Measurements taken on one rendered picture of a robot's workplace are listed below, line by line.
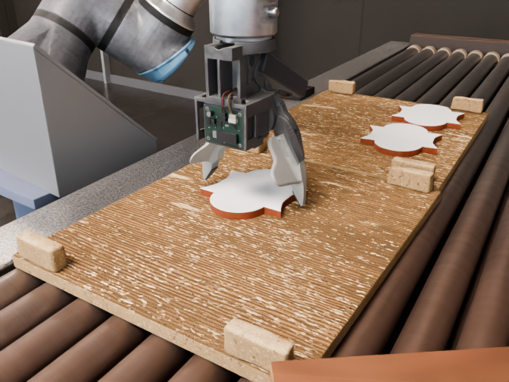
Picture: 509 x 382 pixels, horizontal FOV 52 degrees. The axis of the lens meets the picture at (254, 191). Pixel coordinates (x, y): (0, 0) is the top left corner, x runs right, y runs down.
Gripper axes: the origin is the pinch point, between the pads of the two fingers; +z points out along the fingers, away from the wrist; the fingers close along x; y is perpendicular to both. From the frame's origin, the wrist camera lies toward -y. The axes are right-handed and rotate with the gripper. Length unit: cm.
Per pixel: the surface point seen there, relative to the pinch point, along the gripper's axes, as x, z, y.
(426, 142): 14.1, -0.3, -29.7
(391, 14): -82, 12, -292
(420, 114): 8.7, -0.3, -44.4
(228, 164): -9.2, 0.8, -7.0
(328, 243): 13.5, 0.8, 5.8
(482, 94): 14, 3, -78
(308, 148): -2.2, 0.8, -19.9
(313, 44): -137, 36, -294
